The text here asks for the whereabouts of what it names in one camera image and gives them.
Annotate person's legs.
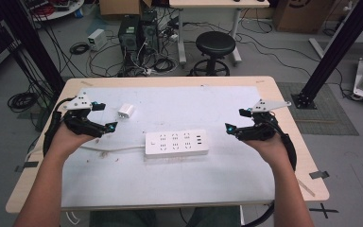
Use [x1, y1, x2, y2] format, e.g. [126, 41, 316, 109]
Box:
[89, 205, 242, 227]

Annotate large cardboard box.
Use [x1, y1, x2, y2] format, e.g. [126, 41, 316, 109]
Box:
[271, 0, 336, 35]

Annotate round white table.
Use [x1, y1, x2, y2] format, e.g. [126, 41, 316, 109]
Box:
[21, 0, 86, 23]

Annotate black computer tower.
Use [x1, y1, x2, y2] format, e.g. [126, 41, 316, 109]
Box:
[117, 14, 142, 61]

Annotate grey floor mat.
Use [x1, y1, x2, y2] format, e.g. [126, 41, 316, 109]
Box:
[276, 81, 360, 137]

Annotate white power strip cable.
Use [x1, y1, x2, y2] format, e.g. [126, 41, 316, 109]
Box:
[79, 143, 147, 153]

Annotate white power strip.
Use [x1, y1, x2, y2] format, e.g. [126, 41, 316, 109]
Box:
[144, 129, 210, 160]

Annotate white charger plug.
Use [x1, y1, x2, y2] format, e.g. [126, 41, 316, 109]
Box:
[117, 102, 136, 120]

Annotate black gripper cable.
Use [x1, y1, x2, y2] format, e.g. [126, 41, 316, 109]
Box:
[266, 113, 298, 227]
[42, 96, 76, 158]

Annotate black metal frame post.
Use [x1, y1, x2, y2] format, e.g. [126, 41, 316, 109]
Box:
[0, 0, 66, 96]
[290, 0, 363, 111]

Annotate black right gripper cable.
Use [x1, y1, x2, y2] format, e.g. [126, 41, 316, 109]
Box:
[266, 113, 298, 227]

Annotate white power supply box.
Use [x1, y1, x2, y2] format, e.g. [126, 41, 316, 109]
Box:
[87, 28, 109, 52]

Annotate white desk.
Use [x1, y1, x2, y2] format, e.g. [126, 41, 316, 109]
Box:
[168, 0, 271, 66]

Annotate grey tape strip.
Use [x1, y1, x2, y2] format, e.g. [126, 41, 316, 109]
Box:
[308, 169, 331, 181]
[14, 161, 40, 173]

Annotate wooden table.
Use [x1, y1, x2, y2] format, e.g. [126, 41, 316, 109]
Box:
[5, 75, 331, 215]

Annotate coiled black cable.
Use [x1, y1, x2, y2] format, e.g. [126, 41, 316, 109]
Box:
[7, 91, 40, 114]
[68, 42, 91, 56]

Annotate black tape cross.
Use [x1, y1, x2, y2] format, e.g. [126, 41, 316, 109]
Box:
[308, 202, 340, 219]

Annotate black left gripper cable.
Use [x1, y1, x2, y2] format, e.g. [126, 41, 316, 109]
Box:
[42, 96, 76, 158]

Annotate white table mat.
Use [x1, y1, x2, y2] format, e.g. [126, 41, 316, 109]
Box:
[60, 85, 277, 210]

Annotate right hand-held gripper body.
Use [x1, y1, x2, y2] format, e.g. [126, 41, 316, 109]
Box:
[234, 98, 293, 142]

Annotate black round stool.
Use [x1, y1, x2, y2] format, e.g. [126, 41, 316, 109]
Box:
[189, 30, 237, 78]

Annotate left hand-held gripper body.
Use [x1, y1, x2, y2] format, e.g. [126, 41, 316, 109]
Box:
[62, 90, 107, 139]

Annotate person's left hand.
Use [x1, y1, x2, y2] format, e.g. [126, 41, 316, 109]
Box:
[48, 122, 95, 159]

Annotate person's right hand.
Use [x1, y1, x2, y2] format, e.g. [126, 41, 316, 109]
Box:
[243, 131, 290, 168]

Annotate grey computer tower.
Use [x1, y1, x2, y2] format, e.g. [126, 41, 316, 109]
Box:
[139, 9, 161, 55]

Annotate small cardboard box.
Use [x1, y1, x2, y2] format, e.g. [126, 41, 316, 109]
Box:
[98, 0, 153, 17]

